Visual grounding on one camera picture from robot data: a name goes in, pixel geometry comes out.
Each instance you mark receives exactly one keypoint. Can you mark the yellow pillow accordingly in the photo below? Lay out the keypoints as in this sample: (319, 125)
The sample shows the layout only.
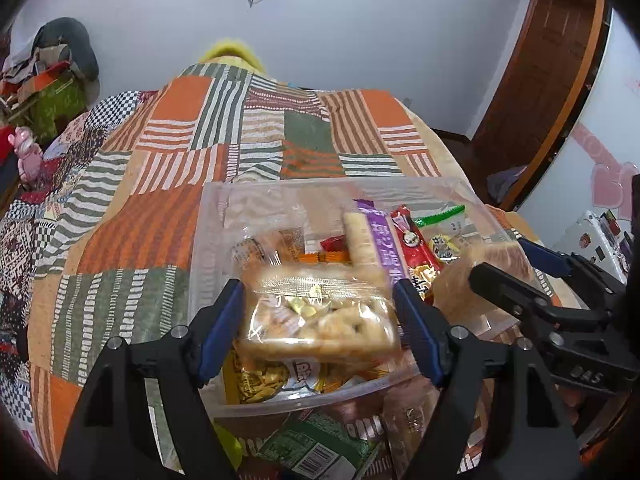
(234, 52)

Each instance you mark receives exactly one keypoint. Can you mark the yellow chips bag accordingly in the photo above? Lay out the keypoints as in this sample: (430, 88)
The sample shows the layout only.
(262, 381)

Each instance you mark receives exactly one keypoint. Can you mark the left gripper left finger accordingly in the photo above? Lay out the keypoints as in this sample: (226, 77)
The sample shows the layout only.
(110, 434)

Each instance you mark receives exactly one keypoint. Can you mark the clear bag puffed snacks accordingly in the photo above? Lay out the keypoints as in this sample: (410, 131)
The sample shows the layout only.
(331, 313)

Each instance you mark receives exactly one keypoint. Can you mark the clear plastic storage bin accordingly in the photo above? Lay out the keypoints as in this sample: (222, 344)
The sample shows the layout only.
(317, 259)

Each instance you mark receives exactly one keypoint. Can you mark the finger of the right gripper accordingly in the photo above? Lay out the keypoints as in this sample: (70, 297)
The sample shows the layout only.
(525, 302)
(587, 280)

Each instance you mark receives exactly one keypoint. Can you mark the red sausage snack packet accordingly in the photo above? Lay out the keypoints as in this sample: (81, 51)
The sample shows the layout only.
(423, 266)

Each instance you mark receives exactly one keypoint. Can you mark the green pea snack bag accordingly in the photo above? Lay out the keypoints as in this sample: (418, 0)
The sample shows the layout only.
(317, 446)

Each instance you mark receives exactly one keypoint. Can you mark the green topped snack packet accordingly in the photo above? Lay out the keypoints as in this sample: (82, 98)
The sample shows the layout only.
(443, 233)

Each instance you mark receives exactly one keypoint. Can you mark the pink plush toy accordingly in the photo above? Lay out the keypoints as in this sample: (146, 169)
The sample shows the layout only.
(28, 153)

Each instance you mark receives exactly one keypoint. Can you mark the wooden door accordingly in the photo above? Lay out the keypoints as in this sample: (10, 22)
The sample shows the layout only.
(539, 89)

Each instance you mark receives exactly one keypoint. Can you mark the purple coconut roll pack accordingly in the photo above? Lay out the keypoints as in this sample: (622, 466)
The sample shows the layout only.
(372, 240)

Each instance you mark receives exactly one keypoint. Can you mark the brown wafer snack pack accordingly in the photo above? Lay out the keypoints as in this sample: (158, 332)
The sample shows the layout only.
(458, 288)

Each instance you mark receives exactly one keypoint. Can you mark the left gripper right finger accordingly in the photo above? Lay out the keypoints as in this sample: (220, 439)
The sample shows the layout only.
(528, 435)

